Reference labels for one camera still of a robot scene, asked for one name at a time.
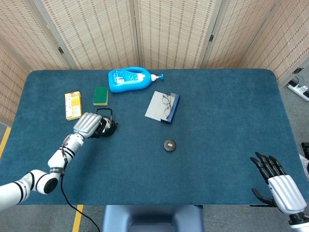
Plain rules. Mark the thin metal frame eyeglasses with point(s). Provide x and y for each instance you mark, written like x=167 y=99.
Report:
x=166 y=110

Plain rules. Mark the black round puck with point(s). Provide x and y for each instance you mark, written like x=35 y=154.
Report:
x=166 y=147

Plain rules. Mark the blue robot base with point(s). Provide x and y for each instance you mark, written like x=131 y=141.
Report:
x=152 y=217

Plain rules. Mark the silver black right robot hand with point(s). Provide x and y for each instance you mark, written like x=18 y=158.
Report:
x=285 y=191

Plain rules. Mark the green and yellow sponge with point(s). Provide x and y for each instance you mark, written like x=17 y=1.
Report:
x=101 y=94

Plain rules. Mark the blue pump detergent bottle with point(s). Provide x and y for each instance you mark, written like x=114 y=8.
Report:
x=125 y=83

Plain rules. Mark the black box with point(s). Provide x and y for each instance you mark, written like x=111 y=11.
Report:
x=305 y=148

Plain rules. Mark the blue velvet tablecloth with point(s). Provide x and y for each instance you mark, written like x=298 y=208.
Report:
x=193 y=174

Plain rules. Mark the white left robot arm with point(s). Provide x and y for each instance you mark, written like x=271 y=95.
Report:
x=55 y=162

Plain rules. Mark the white power strip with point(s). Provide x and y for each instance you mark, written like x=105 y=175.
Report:
x=300 y=90

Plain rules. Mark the black screen hinge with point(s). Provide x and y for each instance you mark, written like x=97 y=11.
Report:
x=297 y=70
x=60 y=50
x=211 y=38

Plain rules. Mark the yellow snack box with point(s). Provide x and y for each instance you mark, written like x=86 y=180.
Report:
x=72 y=105

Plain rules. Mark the woven bamboo folding screen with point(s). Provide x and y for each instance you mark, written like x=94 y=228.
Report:
x=96 y=29

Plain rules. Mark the black cast iron teapot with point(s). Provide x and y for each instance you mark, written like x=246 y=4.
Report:
x=113 y=131

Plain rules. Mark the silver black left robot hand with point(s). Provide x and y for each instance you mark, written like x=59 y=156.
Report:
x=87 y=124

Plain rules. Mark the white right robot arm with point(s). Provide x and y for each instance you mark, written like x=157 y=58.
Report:
x=300 y=222

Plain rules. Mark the open blue glasses case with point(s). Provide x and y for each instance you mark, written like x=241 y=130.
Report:
x=155 y=106

